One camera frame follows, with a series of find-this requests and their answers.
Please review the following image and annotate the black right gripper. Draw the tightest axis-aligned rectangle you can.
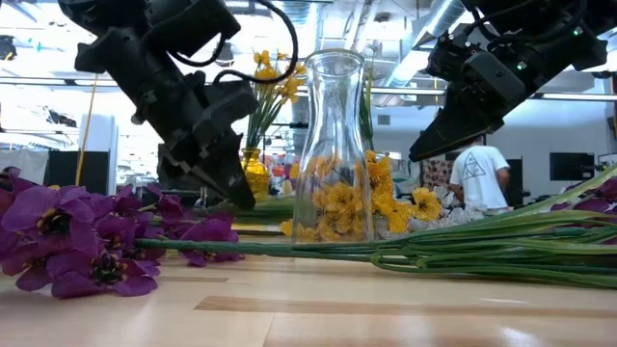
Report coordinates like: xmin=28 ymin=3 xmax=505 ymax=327
xmin=408 ymin=23 xmax=526 ymax=163

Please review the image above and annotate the black partition panel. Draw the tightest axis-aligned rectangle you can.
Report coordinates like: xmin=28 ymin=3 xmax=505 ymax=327
xmin=45 ymin=150 xmax=110 ymax=197

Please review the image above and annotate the silver ventilation duct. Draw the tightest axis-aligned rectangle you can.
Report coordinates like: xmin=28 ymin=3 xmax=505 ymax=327
xmin=380 ymin=0 xmax=467 ymax=91

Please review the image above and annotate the black wall monitor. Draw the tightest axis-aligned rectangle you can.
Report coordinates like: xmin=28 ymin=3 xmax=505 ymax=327
xmin=549 ymin=151 xmax=597 ymax=182

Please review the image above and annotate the floral print chair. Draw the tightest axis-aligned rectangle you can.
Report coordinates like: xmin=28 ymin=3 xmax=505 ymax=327
xmin=421 ymin=158 xmax=454 ymax=190

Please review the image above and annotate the floral print cloth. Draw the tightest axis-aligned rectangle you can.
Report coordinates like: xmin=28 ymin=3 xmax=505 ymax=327
xmin=267 ymin=153 xmax=301 ymax=197

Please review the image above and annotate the tall clear glass vase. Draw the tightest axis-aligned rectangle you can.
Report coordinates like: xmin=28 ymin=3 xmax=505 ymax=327
xmin=291 ymin=47 xmax=375 ymax=245

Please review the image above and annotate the yellow hanging strap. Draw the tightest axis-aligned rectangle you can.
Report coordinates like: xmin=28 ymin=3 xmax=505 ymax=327
xmin=73 ymin=74 xmax=99 ymax=188

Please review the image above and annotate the black left camera cable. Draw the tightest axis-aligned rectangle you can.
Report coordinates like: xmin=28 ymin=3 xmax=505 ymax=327
xmin=166 ymin=0 xmax=300 ymax=87

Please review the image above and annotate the white ceiling light bar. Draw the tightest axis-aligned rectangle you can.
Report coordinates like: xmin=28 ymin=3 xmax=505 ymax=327
xmin=529 ymin=92 xmax=617 ymax=102

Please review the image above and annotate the person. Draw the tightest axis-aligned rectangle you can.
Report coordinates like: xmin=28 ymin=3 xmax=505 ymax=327
xmin=447 ymin=136 xmax=512 ymax=212

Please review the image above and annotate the yellow glass vase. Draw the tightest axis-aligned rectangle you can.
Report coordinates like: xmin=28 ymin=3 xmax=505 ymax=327
xmin=239 ymin=147 xmax=272 ymax=202

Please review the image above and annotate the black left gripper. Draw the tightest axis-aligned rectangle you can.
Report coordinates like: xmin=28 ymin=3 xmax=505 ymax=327
xmin=137 ymin=71 xmax=256 ymax=211

